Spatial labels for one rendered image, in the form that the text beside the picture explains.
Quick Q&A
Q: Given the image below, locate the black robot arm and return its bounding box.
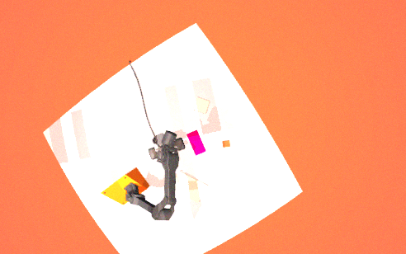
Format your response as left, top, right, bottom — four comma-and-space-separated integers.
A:
124, 130, 179, 221

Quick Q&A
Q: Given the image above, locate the magenta rectangular block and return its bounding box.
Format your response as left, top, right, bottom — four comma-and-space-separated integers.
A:
187, 130, 206, 155

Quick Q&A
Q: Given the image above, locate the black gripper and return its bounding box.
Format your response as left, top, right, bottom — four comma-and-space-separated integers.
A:
148, 137, 185, 160

